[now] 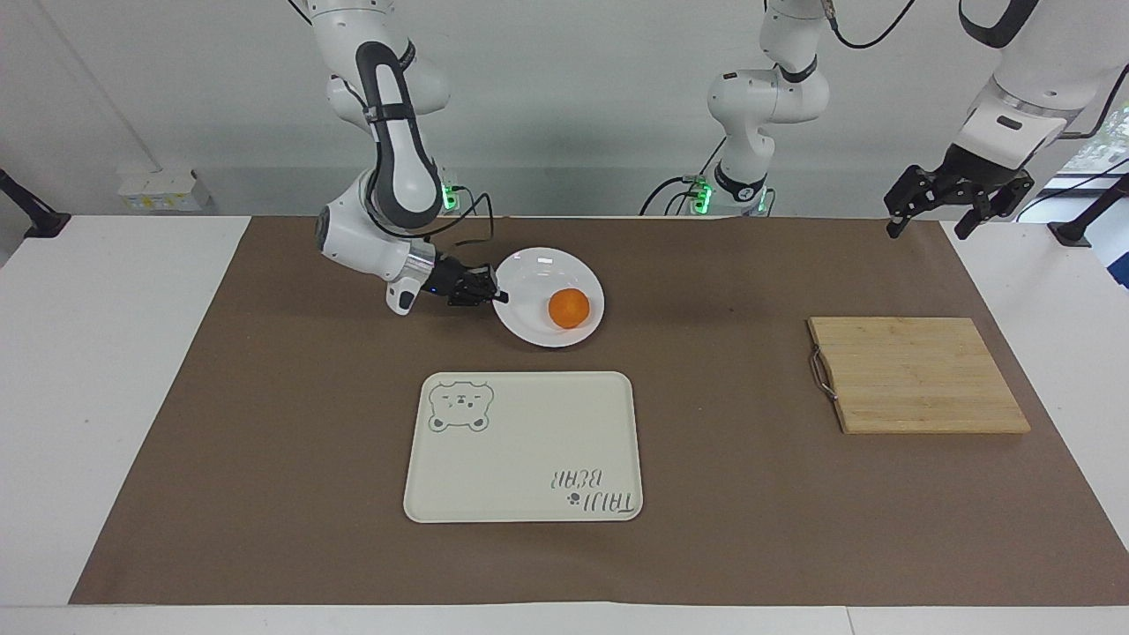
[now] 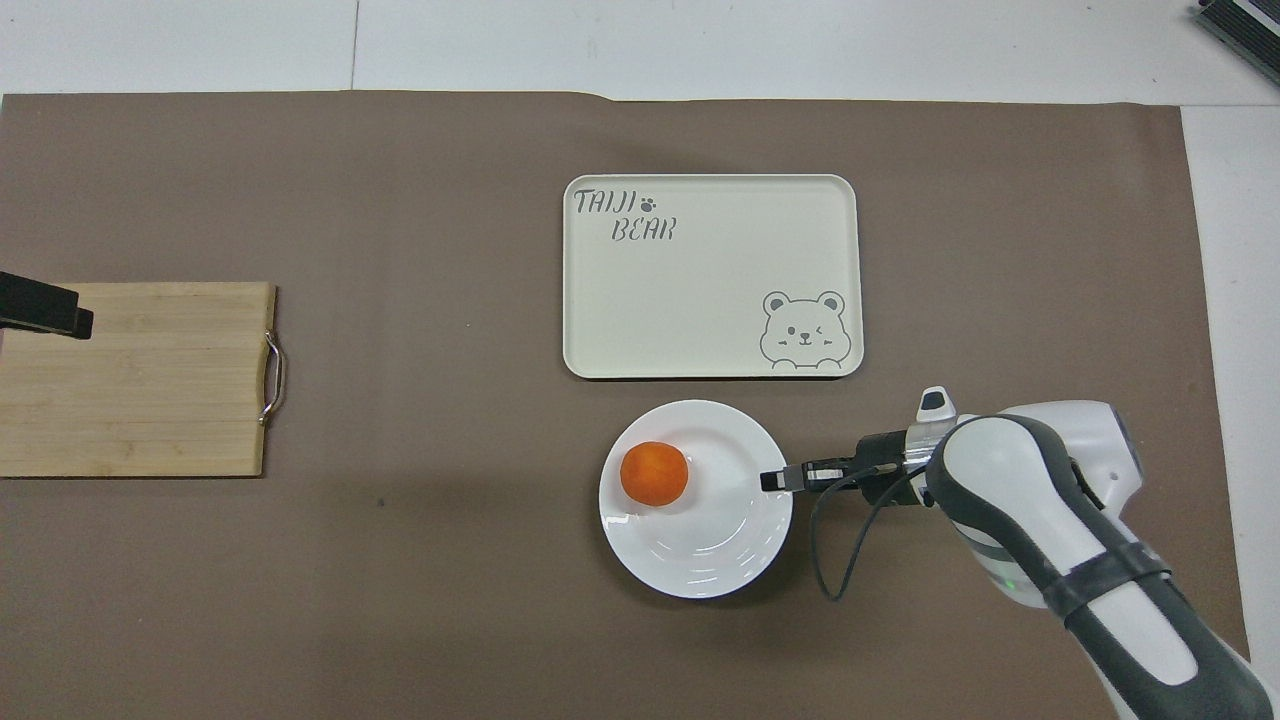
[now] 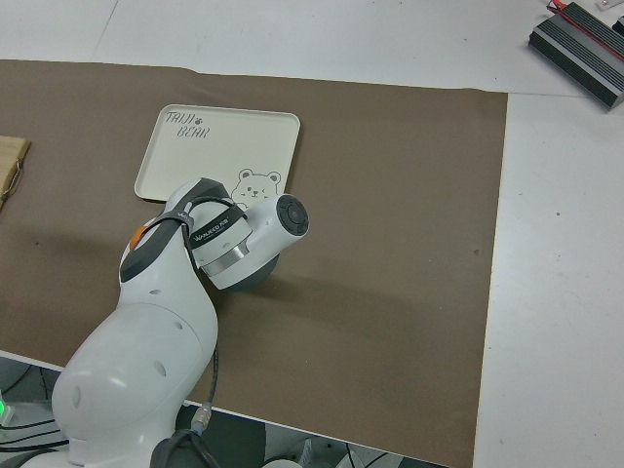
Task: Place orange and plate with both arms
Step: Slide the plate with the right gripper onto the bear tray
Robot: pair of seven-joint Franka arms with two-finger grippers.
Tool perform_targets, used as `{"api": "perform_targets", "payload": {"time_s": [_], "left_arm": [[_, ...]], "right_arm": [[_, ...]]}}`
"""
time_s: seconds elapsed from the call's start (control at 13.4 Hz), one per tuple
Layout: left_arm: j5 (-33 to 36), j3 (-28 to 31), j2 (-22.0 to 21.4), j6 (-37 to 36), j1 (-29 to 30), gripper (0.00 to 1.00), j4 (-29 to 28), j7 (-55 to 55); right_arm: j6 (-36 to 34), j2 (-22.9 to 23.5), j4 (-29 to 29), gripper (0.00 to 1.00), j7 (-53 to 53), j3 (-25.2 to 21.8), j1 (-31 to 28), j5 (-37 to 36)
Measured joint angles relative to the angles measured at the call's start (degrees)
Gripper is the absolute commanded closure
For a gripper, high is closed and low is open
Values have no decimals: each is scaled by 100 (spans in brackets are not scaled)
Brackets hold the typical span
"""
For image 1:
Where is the black cable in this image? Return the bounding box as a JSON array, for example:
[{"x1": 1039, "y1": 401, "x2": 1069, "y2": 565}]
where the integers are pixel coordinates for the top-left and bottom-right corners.
[
  {"x1": 822, "y1": 0, "x2": 920, "y2": 50},
  {"x1": 1014, "y1": 157, "x2": 1129, "y2": 223},
  {"x1": 415, "y1": 187, "x2": 496, "y2": 258},
  {"x1": 639, "y1": 137, "x2": 729, "y2": 218}
]

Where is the wooden cutting board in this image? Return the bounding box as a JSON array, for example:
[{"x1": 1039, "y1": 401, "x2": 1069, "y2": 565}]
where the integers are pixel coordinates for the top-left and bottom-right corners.
[{"x1": 807, "y1": 316, "x2": 1032, "y2": 436}]

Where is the white wall socket box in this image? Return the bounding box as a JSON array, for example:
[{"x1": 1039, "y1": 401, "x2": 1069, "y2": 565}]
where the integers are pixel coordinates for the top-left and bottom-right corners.
[{"x1": 117, "y1": 168, "x2": 212, "y2": 213}]

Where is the orange fruit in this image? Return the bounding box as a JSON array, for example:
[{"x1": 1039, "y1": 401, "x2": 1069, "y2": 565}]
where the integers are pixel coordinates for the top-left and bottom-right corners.
[{"x1": 548, "y1": 288, "x2": 591, "y2": 330}]

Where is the white round plate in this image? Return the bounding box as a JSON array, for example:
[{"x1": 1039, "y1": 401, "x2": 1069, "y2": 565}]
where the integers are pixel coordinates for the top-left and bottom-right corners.
[{"x1": 491, "y1": 247, "x2": 606, "y2": 348}]

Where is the white tray with bear print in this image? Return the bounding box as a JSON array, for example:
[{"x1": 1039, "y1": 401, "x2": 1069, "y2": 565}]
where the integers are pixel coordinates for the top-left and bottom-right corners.
[{"x1": 403, "y1": 370, "x2": 644, "y2": 524}]

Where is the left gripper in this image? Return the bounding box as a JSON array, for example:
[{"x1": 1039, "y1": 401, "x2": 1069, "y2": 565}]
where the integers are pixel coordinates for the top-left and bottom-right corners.
[{"x1": 884, "y1": 144, "x2": 1036, "y2": 242}]

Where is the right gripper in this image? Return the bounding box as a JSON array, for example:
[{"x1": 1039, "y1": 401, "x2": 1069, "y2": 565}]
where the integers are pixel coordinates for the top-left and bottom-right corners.
[{"x1": 430, "y1": 254, "x2": 502, "y2": 308}]

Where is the black stand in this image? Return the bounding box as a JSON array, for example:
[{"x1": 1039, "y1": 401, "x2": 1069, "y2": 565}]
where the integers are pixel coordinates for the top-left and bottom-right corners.
[
  {"x1": 1048, "y1": 173, "x2": 1129, "y2": 248},
  {"x1": 0, "y1": 168, "x2": 71, "y2": 240}
]

